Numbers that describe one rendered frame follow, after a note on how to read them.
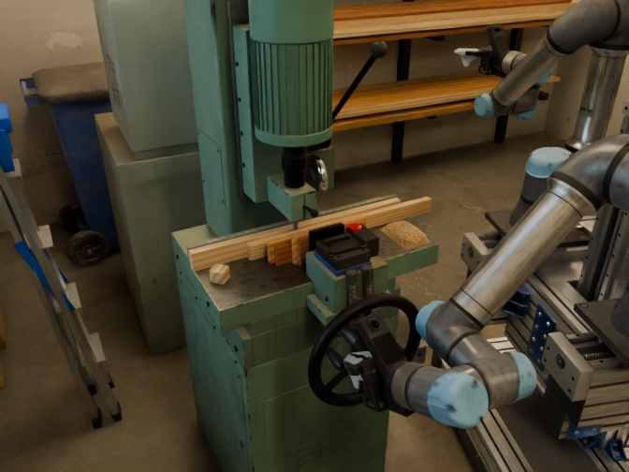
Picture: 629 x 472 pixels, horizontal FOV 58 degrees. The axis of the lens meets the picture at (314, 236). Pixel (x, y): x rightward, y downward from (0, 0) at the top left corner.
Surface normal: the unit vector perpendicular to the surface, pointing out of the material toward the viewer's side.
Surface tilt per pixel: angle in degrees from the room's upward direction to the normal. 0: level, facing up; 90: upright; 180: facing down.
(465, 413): 60
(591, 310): 0
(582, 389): 90
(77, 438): 0
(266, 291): 0
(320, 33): 90
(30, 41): 90
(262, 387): 90
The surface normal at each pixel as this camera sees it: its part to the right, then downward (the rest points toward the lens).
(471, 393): 0.41, -0.06
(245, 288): 0.00, -0.87
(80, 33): 0.43, 0.44
